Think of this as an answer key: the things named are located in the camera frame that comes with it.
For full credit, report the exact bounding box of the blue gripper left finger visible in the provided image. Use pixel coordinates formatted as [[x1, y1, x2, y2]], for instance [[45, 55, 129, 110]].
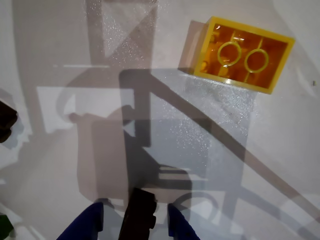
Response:
[[56, 202, 105, 240]]

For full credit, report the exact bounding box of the yellow lego brick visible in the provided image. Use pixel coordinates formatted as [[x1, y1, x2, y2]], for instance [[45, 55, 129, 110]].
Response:
[[194, 15, 296, 95]]

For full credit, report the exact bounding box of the green lego brick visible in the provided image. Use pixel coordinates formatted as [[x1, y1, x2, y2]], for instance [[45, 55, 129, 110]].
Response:
[[0, 213, 14, 238]]

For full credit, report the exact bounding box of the black lego brick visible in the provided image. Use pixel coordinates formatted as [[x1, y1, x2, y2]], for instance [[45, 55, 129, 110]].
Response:
[[0, 99, 19, 144], [117, 187, 158, 240]]

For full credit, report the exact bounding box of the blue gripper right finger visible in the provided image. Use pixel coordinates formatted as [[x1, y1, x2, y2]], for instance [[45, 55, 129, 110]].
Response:
[[167, 203, 202, 240]]

